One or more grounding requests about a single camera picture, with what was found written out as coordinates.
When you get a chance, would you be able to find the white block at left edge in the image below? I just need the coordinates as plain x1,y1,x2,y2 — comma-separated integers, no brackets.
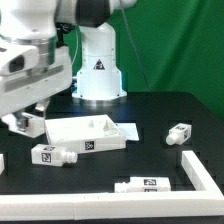
0,154,5,175

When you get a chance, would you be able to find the white square table top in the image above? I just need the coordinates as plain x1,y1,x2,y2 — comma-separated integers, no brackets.
45,115,126,154

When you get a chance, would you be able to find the white L-shaped obstacle fence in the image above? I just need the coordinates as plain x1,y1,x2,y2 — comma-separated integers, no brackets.
0,151,224,221

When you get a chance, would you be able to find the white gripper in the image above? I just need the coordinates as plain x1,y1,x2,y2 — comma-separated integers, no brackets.
0,46,72,131

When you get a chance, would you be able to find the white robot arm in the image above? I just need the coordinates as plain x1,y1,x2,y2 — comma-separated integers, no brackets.
0,0,137,131

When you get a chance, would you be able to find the black camera on stand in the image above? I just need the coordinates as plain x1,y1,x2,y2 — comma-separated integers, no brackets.
56,22,75,48

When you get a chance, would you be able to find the white marker sheet with tags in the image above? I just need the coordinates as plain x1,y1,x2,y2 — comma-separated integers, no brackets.
117,123,139,141

